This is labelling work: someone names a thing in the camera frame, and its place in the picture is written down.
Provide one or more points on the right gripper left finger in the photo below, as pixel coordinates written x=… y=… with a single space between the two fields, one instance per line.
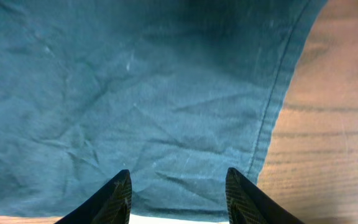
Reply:
x=111 y=204

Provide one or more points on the navy blue denim shorts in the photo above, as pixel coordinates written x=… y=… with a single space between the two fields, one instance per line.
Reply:
x=176 y=92

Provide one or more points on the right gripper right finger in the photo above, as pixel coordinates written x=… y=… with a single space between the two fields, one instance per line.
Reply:
x=247 y=204

